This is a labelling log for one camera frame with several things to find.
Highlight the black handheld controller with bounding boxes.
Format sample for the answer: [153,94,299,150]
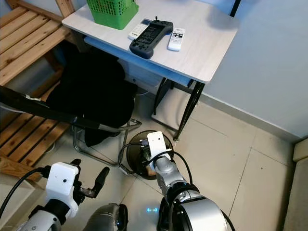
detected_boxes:
[129,17,174,60]

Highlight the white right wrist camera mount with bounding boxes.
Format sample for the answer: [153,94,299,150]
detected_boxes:
[147,131,172,162]

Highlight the white remote with blue screen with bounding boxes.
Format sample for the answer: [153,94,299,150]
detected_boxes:
[128,18,152,41]

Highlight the white remote with grey screen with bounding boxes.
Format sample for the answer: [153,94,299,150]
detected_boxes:
[167,27,186,52]

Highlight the green plastic basket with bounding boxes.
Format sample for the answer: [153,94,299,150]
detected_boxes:
[86,0,140,30]

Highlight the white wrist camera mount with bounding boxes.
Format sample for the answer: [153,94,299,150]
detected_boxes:
[51,162,81,218]
[147,131,172,162]

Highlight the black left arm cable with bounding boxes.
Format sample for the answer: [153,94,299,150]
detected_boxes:
[0,166,53,227]

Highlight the black garment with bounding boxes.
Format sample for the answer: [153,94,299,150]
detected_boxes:
[46,44,138,147]

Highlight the black round waste bin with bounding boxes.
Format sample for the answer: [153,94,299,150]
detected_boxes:
[118,130,175,181]

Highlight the silver right robot leg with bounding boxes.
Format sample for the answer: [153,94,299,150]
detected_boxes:
[156,195,174,231]

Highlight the wooden slatted frame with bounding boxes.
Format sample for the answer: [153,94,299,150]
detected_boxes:
[0,0,77,182]

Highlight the black chair with chrome legs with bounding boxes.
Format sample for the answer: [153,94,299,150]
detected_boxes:
[0,43,142,167]

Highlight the light wood table black legs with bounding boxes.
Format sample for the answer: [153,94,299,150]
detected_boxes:
[61,0,241,142]

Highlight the blue under-table shelf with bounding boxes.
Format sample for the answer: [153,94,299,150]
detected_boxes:
[83,36,195,88]

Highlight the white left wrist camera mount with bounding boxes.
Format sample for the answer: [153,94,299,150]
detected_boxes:
[51,162,81,218]

